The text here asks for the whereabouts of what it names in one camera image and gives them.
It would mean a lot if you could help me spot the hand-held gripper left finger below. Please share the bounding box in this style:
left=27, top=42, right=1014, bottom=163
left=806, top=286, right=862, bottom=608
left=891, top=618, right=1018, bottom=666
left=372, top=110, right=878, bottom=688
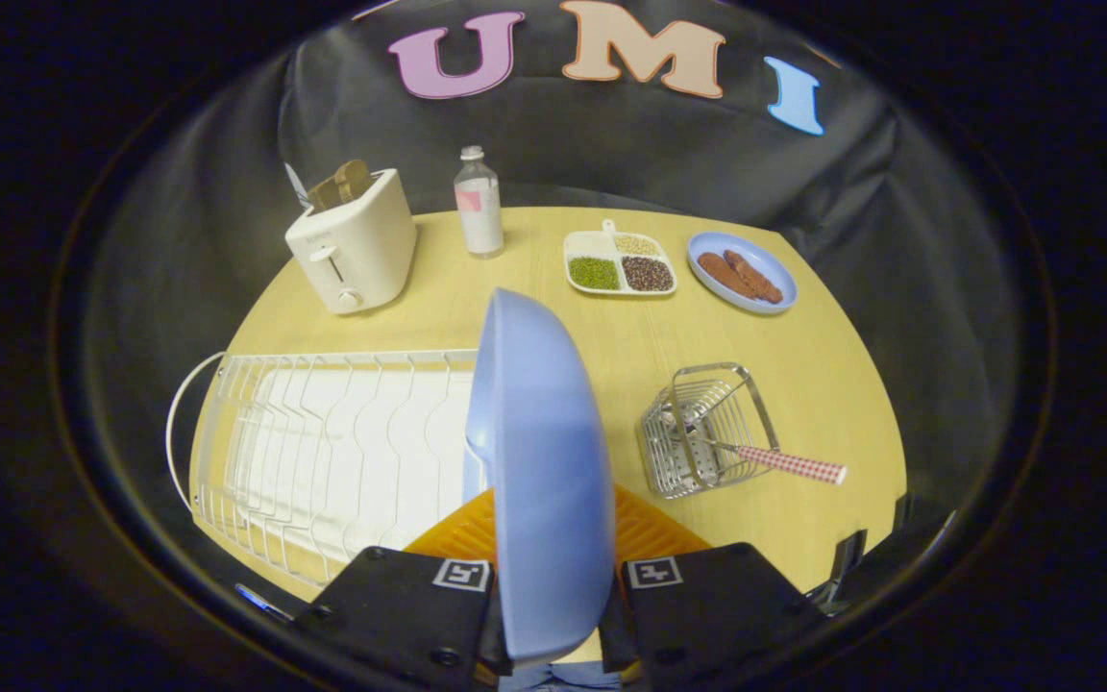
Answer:
left=295, top=486, right=514, bottom=692

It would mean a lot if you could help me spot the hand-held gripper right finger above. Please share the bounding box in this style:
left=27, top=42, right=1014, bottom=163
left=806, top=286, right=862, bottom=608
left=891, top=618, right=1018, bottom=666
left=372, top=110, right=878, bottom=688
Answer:
left=598, top=484, right=828, bottom=691

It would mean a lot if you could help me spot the white wire dish rack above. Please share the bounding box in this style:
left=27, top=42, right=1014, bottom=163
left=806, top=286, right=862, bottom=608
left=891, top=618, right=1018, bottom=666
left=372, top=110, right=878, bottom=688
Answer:
left=165, top=349, right=489, bottom=589

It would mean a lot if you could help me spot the spoon with red checkered handle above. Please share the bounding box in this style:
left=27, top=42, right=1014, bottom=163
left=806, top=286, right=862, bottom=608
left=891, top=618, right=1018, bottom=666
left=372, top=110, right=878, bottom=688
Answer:
left=661, top=413, right=848, bottom=486

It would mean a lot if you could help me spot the metal wire basket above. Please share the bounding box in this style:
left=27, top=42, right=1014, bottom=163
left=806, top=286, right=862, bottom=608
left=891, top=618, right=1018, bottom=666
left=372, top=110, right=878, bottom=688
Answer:
left=639, top=362, right=781, bottom=500

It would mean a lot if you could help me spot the small blue plate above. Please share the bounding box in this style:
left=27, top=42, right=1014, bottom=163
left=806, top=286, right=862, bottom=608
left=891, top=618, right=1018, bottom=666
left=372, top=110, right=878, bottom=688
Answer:
left=687, top=232, right=799, bottom=315

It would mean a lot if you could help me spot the brown sausage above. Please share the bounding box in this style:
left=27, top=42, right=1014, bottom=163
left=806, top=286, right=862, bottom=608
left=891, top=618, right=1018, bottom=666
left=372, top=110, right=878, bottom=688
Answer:
left=697, top=252, right=756, bottom=300
left=724, top=250, right=784, bottom=306

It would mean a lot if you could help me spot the white divided tray with beans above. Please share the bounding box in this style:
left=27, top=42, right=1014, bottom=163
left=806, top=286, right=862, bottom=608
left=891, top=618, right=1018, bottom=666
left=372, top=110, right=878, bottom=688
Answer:
left=563, top=219, right=678, bottom=297

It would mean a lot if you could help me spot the white toaster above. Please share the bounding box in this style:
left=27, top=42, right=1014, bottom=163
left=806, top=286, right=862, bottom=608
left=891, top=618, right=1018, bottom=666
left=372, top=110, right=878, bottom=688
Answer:
left=284, top=169, right=418, bottom=316

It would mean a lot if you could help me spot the clear plastic bottle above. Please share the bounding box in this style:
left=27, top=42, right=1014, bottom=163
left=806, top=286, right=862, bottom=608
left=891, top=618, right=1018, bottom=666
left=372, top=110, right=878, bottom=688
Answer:
left=454, top=145, right=505, bottom=260

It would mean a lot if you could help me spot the brown toast slice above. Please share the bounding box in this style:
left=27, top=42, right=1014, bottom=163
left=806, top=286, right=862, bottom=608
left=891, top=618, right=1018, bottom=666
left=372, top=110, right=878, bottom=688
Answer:
left=307, top=160, right=374, bottom=213

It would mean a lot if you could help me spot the black backdrop cloth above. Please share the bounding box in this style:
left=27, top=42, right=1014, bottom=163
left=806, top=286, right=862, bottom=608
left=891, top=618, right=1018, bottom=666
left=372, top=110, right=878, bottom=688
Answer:
left=83, top=0, right=1030, bottom=539

